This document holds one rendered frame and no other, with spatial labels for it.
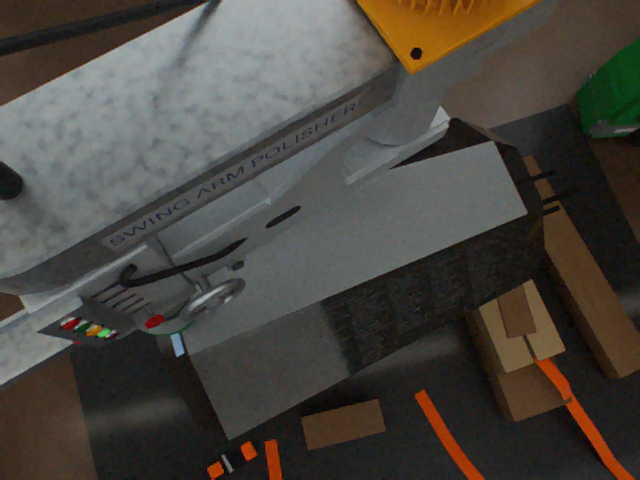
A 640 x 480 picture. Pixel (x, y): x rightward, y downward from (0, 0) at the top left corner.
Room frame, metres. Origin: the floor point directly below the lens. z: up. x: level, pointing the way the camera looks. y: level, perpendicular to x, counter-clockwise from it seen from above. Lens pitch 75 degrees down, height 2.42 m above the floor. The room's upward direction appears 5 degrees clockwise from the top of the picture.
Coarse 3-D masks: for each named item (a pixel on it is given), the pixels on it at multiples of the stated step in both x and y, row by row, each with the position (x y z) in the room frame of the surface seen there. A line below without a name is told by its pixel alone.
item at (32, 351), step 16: (16, 320) 0.10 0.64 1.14; (0, 336) 0.07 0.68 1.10; (16, 336) 0.07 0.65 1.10; (32, 336) 0.07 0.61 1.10; (48, 336) 0.08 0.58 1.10; (0, 352) 0.03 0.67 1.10; (16, 352) 0.04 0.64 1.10; (32, 352) 0.04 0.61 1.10; (48, 352) 0.04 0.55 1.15; (64, 352) 0.04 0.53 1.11; (0, 368) 0.00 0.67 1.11; (16, 368) 0.00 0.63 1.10; (32, 368) 0.01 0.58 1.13; (0, 384) -0.03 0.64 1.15
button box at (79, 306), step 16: (64, 304) 0.10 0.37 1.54; (80, 304) 0.10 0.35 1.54; (96, 304) 0.11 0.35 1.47; (32, 320) 0.07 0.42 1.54; (48, 320) 0.07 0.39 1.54; (64, 320) 0.08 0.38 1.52; (96, 320) 0.09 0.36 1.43; (112, 320) 0.10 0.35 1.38; (128, 320) 0.11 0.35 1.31; (64, 336) 0.06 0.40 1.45; (80, 336) 0.06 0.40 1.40
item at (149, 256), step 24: (120, 264) 0.16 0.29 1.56; (144, 264) 0.18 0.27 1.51; (168, 264) 0.19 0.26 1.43; (72, 288) 0.12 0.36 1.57; (96, 288) 0.13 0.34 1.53; (120, 288) 0.14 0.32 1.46; (144, 288) 0.15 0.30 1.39; (168, 288) 0.17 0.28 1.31; (192, 288) 0.19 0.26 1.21; (48, 312) 0.09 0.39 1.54; (144, 312) 0.13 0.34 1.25; (120, 336) 0.08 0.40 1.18
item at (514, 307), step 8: (520, 288) 0.45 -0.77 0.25; (504, 296) 0.41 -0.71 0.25; (512, 296) 0.41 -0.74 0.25; (520, 296) 0.42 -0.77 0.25; (504, 304) 0.38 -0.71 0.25; (512, 304) 0.38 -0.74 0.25; (520, 304) 0.39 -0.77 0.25; (528, 304) 0.39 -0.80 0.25; (504, 312) 0.35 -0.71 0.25; (512, 312) 0.35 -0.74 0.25; (520, 312) 0.36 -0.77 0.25; (528, 312) 0.36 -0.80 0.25; (504, 320) 0.32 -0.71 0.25; (512, 320) 0.32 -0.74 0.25; (520, 320) 0.33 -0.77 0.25; (528, 320) 0.33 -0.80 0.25; (512, 328) 0.29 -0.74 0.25; (520, 328) 0.30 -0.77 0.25; (528, 328) 0.30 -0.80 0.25; (512, 336) 0.26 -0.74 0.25
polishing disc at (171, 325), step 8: (200, 288) 0.24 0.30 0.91; (192, 296) 0.22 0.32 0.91; (184, 304) 0.20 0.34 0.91; (168, 312) 0.17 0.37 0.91; (176, 312) 0.17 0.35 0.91; (168, 320) 0.15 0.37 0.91; (176, 320) 0.15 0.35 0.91; (144, 328) 0.13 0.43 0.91; (152, 328) 0.13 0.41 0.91; (160, 328) 0.13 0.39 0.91; (168, 328) 0.13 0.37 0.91; (176, 328) 0.13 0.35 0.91
